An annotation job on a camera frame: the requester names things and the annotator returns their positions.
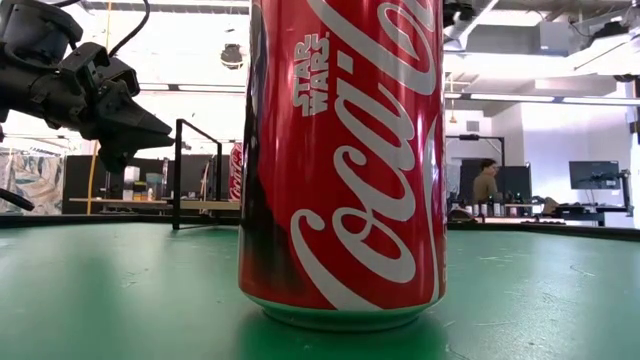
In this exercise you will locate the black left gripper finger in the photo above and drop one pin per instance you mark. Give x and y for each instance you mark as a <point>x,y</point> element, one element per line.
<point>130,130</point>

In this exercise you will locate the red Star Wars Coca-Cola can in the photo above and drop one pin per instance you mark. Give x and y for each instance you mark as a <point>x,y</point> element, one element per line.
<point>350,200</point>

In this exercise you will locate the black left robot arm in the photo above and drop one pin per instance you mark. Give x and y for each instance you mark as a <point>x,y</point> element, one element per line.
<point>35,30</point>

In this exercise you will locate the white box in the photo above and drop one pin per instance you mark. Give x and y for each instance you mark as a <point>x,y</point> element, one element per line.
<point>131,175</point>

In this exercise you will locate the teal container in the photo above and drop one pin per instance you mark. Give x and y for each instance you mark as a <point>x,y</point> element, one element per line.
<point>154,182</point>

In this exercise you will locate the black partition panel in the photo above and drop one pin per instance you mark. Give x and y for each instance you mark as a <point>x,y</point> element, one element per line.
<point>80,175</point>

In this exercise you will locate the long wooden desk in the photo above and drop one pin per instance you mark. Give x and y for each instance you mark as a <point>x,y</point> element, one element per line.
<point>100,201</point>

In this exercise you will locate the patterned fabric curtain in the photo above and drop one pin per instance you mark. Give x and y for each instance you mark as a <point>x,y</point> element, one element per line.
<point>30,180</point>

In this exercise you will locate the black round ceiling fixture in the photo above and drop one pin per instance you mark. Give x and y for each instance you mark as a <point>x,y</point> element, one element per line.
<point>232,56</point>

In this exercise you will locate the green table mat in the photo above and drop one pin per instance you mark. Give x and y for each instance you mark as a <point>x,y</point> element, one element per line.
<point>125,300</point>

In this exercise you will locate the person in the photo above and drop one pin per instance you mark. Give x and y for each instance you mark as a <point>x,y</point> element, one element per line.
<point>484,187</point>

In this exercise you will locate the long ceiling light strip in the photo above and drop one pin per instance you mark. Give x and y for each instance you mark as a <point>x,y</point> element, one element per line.
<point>510,98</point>

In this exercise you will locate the black computer monitor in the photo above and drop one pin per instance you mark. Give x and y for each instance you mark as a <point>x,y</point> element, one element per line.
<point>595,175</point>
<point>515,182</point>

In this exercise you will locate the grey ceiling air unit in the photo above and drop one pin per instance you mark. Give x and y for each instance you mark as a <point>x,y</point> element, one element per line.
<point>520,37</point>

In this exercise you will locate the black office desk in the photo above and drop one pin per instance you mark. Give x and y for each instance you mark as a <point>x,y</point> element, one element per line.
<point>575,212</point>

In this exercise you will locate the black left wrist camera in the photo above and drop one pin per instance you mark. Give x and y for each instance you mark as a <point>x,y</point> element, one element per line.
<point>95,70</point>

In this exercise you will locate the black aluminium table frame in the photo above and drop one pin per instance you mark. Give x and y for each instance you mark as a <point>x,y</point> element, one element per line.
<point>75,219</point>

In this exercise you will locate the black rectangular stand frame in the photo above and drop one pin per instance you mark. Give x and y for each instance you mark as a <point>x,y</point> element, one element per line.
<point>470,136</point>

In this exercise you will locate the silver ventilation duct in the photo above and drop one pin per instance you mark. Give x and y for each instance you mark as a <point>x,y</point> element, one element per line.
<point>482,15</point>

